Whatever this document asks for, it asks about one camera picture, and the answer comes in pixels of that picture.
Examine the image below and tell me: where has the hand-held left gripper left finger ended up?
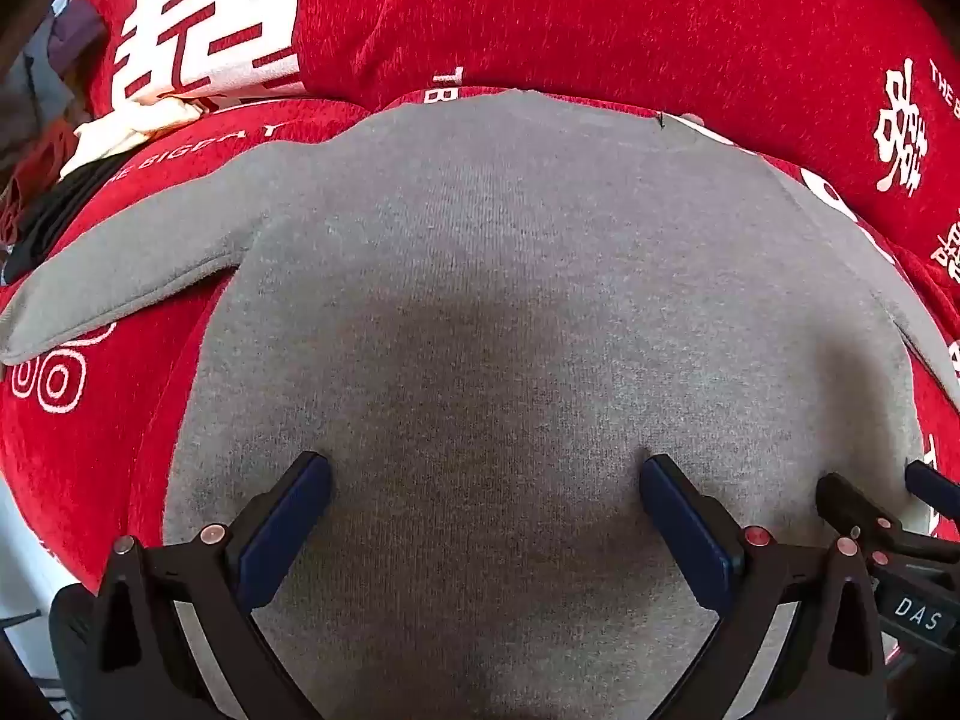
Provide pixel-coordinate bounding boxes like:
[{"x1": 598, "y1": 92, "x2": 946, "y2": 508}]
[{"x1": 79, "y1": 451, "x2": 335, "y2": 720}]

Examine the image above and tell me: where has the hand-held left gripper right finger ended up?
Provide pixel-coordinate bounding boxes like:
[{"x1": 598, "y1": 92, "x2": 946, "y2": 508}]
[{"x1": 639, "y1": 454, "x2": 891, "y2": 720}]

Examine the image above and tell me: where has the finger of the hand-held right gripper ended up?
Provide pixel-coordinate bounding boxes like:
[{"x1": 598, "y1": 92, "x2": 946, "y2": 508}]
[
  {"x1": 816, "y1": 472, "x2": 960, "y2": 565},
  {"x1": 904, "y1": 459, "x2": 960, "y2": 523}
]

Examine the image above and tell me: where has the grey knit sweater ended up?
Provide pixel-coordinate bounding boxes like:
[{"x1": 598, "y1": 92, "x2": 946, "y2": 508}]
[{"x1": 0, "y1": 88, "x2": 960, "y2": 720}]

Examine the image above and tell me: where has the pile of dark clothes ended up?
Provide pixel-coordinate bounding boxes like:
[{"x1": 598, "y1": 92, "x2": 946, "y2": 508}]
[{"x1": 4, "y1": 0, "x2": 107, "y2": 125}]

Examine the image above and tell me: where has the red printed blanket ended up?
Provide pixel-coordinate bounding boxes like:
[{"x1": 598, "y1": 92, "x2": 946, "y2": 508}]
[{"x1": 0, "y1": 85, "x2": 960, "y2": 595}]

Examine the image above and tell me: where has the cream cloth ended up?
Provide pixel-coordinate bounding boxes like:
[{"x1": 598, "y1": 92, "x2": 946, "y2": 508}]
[{"x1": 58, "y1": 94, "x2": 205, "y2": 179}]

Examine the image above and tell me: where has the orange red cloth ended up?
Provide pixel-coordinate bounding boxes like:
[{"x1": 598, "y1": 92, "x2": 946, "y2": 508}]
[{"x1": 0, "y1": 124, "x2": 77, "y2": 245}]

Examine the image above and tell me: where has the folded red printed quilt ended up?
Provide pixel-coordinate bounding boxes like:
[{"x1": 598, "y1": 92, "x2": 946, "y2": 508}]
[{"x1": 71, "y1": 0, "x2": 960, "y2": 293}]

